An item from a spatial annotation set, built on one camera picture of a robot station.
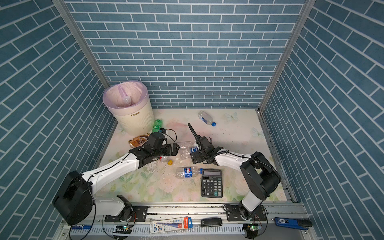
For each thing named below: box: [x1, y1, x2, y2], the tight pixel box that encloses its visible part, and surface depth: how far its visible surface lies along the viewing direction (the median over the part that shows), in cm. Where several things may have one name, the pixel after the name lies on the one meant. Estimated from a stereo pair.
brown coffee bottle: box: [128, 132, 151, 149], surface depth 98 cm
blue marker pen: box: [71, 225, 92, 230], surface depth 71 cm
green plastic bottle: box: [152, 118, 163, 133], surface depth 110 cm
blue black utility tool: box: [274, 217, 313, 231], surface depth 71 cm
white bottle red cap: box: [122, 95, 132, 107], surface depth 102 cm
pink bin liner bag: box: [102, 80, 149, 109], surface depth 99 cm
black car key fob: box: [200, 217, 223, 227], surface depth 71 cm
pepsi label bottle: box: [176, 166, 203, 179], surface depth 85 cm
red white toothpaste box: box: [149, 216, 193, 234], surface depth 71 cm
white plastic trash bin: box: [102, 80, 155, 135], surface depth 97 cm
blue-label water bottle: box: [179, 146, 199, 160], surface depth 93 cm
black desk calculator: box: [201, 168, 223, 198], surface depth 83 cm
